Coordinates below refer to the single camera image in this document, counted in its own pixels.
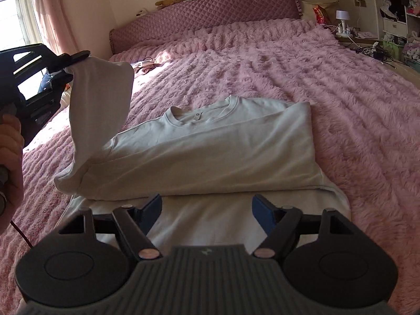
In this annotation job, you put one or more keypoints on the purple quilted headboard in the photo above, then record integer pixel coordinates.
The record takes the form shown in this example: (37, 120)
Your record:
(213, 10)

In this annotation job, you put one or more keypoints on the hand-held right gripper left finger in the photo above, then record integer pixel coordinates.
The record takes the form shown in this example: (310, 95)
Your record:
(154, 210)

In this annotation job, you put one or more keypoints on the wall socket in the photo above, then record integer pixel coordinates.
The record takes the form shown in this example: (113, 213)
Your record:
(360, 2)

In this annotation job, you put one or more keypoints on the wooden nightstand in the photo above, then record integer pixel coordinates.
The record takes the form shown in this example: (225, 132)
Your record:
(361, 39)

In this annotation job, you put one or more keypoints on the white plush toy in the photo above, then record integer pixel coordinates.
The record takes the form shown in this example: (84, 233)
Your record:
(141, 12)

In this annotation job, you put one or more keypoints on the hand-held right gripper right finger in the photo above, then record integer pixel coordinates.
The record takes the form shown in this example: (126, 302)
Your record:
(262, 214)

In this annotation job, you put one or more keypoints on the white open wardrobe shelves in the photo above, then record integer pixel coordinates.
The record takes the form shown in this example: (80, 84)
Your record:
(398, 23)

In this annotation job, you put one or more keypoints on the white power strip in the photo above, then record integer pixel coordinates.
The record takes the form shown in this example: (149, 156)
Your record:
(347, 33)

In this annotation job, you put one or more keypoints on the person's left hand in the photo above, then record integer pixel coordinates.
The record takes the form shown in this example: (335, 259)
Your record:
(14, 157)

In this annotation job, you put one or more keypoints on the pink curtain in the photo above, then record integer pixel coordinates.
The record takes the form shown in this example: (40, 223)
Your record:
(52, 6)

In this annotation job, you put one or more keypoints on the brown teddy bear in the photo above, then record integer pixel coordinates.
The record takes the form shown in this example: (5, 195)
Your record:
(169, 1)

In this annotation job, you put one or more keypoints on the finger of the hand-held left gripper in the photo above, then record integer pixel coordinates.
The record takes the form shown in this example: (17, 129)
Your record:
(62, 77)
(73, 58)

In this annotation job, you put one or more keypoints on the pink fluffy blanket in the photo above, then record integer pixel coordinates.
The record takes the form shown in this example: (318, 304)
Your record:
(344, 111)

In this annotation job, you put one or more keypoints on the white bedside lamp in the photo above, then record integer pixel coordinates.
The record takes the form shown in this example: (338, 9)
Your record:
(343, 15)

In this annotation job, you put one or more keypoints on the red snack bag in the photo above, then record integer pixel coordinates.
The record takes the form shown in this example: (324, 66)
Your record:
(320, 15)

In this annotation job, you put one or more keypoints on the white printed T-shirt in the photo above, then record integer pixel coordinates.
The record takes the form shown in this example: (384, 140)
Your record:
(213, 147)

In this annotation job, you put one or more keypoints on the cream cloth cover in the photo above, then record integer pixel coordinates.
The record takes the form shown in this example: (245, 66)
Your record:
(308, 6)

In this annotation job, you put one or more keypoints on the window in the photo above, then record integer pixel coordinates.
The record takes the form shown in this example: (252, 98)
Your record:
(16, 19)

